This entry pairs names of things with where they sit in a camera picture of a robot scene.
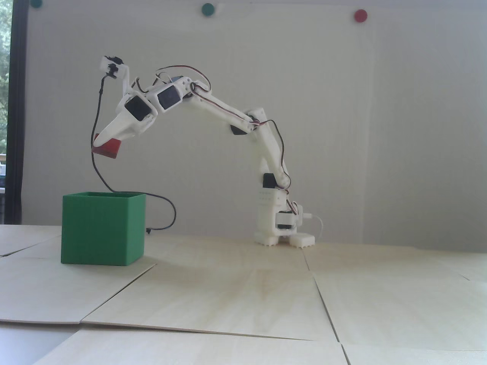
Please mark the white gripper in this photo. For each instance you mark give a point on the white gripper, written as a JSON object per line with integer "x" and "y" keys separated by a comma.
{"x": 126, "y": 121}

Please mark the red block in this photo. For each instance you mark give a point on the red block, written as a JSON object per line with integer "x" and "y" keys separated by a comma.
{"x": 111, "y": 149}

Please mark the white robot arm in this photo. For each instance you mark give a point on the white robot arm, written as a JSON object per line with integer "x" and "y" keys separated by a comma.
{"x": 268, "y": 152}

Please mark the green open box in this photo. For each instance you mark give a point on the green open box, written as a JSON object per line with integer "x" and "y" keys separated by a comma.
{"x": 99, "y": 228}

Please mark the light plywood sheet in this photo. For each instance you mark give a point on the light plywood sheet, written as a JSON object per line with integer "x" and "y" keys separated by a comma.
{"x": 228, "y": 254}
{"x": 190, "y": 349}
{"x": 45, "y": 292}
{"x": 380, "y": 258}
{"x": 399, "y": 315}
{"x": 213, "y": 300}
{"x": 19, "y": 232}

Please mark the green round magnet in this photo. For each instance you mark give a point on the green round magnet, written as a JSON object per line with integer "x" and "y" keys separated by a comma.
{"x": 208, "y": 9}
{"x": 36, "y": 3}

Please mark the white backdrop board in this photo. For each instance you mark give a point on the white backdrop board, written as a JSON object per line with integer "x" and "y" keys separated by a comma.
{"x": 342, "y": 114}

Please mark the red round magnet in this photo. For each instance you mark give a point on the red round magnet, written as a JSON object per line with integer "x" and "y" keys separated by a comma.
{"x": 360, "y": 15}

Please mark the black window frame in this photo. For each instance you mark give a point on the black window frame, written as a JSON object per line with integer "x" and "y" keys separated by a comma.
{"x": 18, "y": 114}

